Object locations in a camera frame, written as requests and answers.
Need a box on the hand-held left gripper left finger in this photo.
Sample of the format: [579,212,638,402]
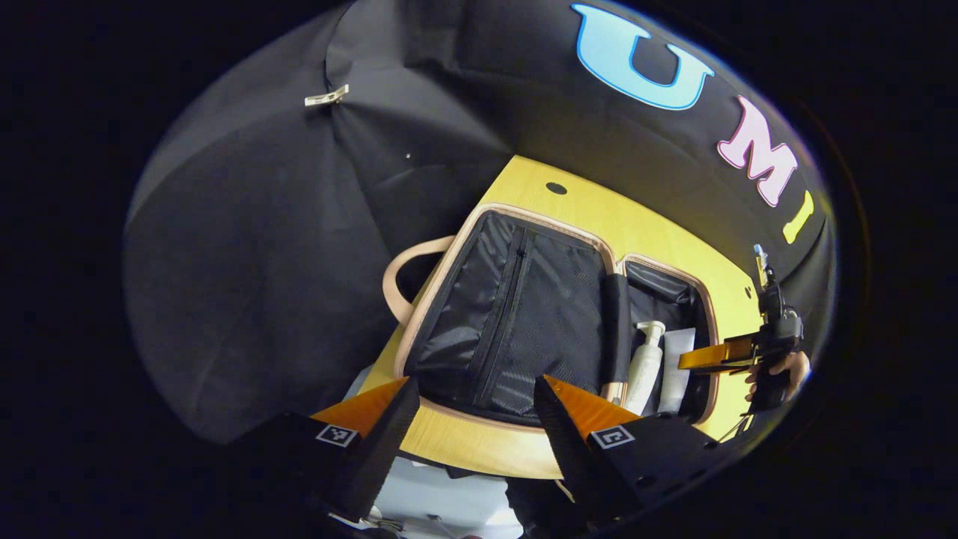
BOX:
[239,377,421,523]

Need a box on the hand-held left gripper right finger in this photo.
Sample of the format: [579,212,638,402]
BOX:
[533,374,751,531]

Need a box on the white skin care tube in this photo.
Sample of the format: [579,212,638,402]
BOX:
[658,328,698,415]

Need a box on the white pump bottle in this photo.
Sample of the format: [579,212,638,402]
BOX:
[624,320,667,417]

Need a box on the black backdrop cloth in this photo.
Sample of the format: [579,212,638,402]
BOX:
[123,0,835,446]

